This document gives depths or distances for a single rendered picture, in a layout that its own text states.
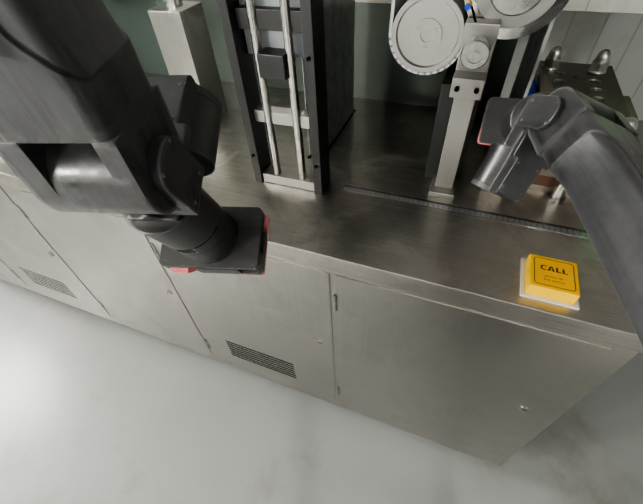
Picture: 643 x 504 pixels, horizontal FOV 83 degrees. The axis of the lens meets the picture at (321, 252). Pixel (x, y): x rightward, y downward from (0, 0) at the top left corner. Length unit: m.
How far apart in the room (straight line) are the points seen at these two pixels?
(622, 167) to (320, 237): 0.46
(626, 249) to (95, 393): 1.70
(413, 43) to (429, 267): 0.39
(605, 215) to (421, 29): 0.47
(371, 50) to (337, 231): 0.58
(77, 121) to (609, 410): 1.72
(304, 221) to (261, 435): 0.94
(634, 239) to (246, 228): 0.32
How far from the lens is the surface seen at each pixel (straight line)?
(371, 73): 1.14
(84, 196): 0.24
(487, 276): 0.66
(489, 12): 0.71
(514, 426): 1.10
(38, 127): 0.22
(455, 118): 0.73
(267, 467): 1.43
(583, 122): 0.43
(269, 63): 0.69
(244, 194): 0.81
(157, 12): 1.06
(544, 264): 0.68
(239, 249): 0.37
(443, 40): 0.73
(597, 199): 0.39
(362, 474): 1.41
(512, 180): 0.51
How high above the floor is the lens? 1.38
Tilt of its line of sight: 47 degrees down
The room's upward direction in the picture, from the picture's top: 4 degrees counter-clockwise
